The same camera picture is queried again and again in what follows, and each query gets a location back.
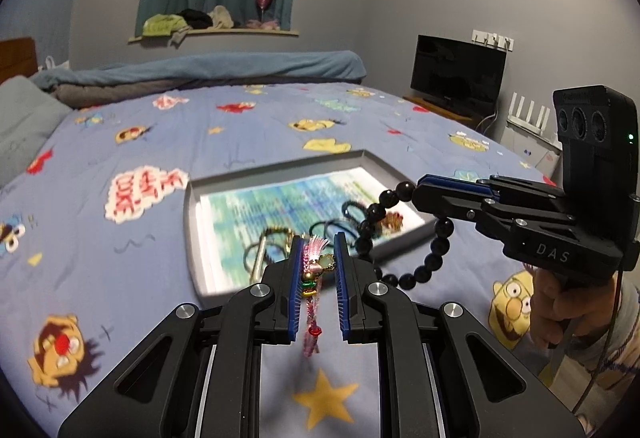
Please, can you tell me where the beige cloth on sill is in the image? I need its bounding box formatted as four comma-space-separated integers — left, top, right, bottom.
208, 5, 234, 30

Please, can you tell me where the black monitor screen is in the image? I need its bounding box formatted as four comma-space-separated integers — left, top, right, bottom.
410, 35, 506, 116

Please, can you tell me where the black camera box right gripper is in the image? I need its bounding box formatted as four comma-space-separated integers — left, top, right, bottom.
553, 85, 639, 229

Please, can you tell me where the pink woven string bracelet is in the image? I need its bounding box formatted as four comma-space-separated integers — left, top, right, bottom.
298, 235, 338, 359

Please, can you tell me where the wooden window sill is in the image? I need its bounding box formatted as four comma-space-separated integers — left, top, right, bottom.
127, 28, 300, 45

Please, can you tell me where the red bead jewelry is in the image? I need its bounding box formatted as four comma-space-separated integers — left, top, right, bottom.
376, 212, 404, 234

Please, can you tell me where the grey-blue pillow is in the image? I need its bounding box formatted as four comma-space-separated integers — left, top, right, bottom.
0, 76, 70, 187

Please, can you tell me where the white wall hook rack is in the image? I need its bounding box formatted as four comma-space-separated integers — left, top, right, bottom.
471, 30, 514, 52

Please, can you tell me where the printed paper sheet in box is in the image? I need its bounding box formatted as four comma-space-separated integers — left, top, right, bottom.
194, 166, 426, 295

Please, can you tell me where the green cloth on sill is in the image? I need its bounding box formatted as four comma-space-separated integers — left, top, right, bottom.
141, 14, 190, 37

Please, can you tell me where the black cloth on sill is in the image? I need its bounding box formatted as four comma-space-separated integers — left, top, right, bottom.
179, 9, 214, 30

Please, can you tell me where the white wifi router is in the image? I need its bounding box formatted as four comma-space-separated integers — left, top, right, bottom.
500, 92, 562, 169

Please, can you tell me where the wooden headboard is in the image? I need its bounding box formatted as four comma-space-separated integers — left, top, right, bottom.
0, 37, 38, 84

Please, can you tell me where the grey shallow cardboard box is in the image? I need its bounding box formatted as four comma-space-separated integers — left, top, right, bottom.
182, 148, 442, 312

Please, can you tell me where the blue folded blanket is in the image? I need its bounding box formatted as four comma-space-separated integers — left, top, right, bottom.
32, 50, 367, 110

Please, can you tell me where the person's right hand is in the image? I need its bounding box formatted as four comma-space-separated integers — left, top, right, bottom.
529, 269, 617, 349

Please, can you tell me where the black large bead bracelet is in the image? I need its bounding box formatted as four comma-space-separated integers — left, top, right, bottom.
354, 181, 457, 292

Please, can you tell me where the black elastic hair tie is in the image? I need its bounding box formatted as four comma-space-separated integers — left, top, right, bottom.
316, 200, 371, 239

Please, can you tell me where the blue cartoon bed sheet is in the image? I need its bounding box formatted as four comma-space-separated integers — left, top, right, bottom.
1, 83, 550, 437

